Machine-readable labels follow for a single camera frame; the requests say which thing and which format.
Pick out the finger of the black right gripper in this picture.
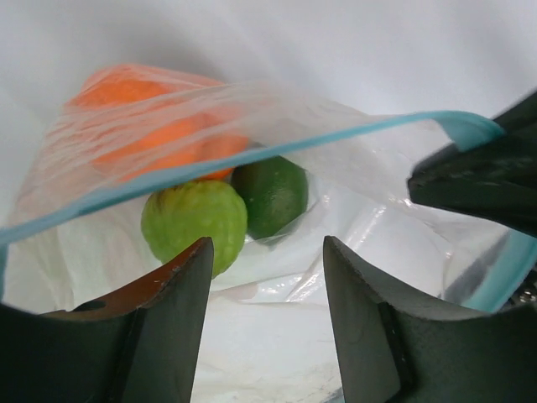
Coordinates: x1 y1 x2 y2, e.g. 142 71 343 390
407 92 536 237

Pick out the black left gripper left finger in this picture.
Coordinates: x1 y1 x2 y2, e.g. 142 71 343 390
1 238 213 402

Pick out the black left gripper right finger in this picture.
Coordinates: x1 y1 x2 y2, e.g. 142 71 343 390
323 236 536 402

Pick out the green fake fruit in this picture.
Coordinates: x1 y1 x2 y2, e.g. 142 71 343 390
140 180 248 277

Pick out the clear zip top bag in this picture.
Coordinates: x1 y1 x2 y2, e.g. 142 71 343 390
1 64 536 402

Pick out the orange fake fruit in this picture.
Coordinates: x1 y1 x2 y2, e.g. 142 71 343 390
62 65 221 120
91 113 249 182

